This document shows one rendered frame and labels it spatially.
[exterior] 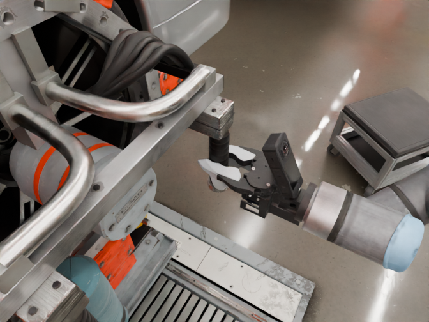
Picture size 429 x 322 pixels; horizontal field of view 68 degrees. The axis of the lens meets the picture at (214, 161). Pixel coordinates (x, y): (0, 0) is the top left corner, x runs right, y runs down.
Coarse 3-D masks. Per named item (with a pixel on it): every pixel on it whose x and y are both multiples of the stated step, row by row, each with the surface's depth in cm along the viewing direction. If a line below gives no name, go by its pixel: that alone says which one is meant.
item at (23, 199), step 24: (48, 24) 64; (48, 48) 76; (72, 48) 61; (96, 48) 64; (72, 72) 62; (96, 72) 72; (0, 120) 52; (72, 120) 65; (96, 120) 81; (120, 144) 79; (0, 168) 59; (0, 192) 57; (0, 216) 74; (24, 216) 65; (0, 240) 67
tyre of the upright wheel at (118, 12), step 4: (112, 4) 60; (116, 4) 62; (112, 8) 61; (116, 8) 61; (120, 8) 63; (112, 12) 61; (116, 12) 62; (120, 12) 63; (120, 16) 63; (124, 16) 65; (124, 20) 64; (128, 92) 74; (128, 96) 75; (128, 100) 76; (128, 124) 79; (132, 124) 80; (128, 128) 79; (132, 128) 80; (128, 132) 80; (132, 132) 81; (128, 136) 80; (128, 140) 81; (124, 144) 81
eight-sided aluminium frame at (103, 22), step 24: (0, 0) 36; (24, 0) 38; (48, 0) 40; (72, 0) 43; (0, 24) 37; (24, 24) 39; (72, 24) 51; (96, 24) 49; (120, 24) 53; (144, 96) 68; (96, 240) 71
